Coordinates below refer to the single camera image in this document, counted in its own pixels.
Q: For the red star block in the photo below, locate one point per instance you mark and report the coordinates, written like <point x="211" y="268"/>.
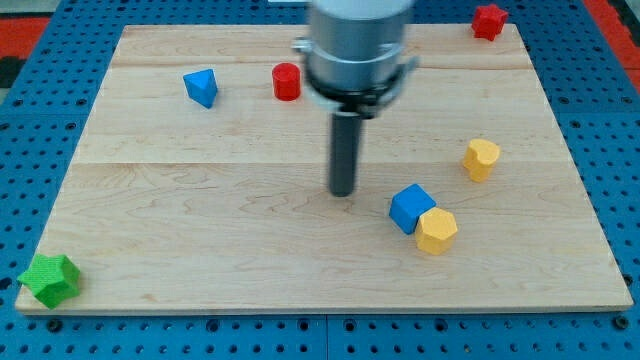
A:
<point x="488" y="21"/>

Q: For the yellow heart block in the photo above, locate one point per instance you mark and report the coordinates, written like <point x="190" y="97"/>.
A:
<point x="480" y="158"/>

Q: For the blue cube block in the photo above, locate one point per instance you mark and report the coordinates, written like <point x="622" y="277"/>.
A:
<point x="408" y="205"/>

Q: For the wooden board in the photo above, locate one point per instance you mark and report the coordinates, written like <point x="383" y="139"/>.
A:
<point x="171" y="208"/>

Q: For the red cylinder block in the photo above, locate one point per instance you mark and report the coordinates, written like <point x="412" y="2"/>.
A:
<point x="286" y="78"/>

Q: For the yellow hexagon block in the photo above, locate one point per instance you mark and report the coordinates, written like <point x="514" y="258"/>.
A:
<point x="436" y="231"/>

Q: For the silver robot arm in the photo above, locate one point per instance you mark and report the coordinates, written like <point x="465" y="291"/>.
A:
<point x="352" y="55"/>

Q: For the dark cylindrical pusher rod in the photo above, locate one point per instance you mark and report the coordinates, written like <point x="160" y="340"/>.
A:
<point x="344" y="148"/>

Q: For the green star block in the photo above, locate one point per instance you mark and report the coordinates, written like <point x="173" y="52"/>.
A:
<point x="51" y="279"/>

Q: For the blue triangular prism block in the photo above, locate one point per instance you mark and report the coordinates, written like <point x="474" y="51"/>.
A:
<point x="202" y="87"/>

